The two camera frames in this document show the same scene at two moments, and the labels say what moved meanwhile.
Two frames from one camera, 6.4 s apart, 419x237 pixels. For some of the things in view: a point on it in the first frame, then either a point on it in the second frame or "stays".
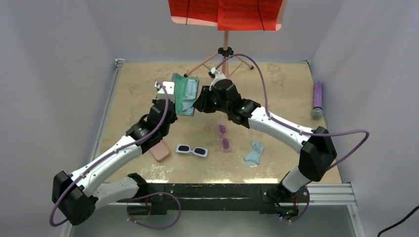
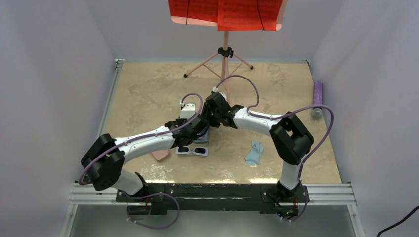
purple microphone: [317, 112] stays
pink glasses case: [160, 151] stays
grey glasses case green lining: [186, 94] -> [203, 136]
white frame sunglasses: [186, 148] stays
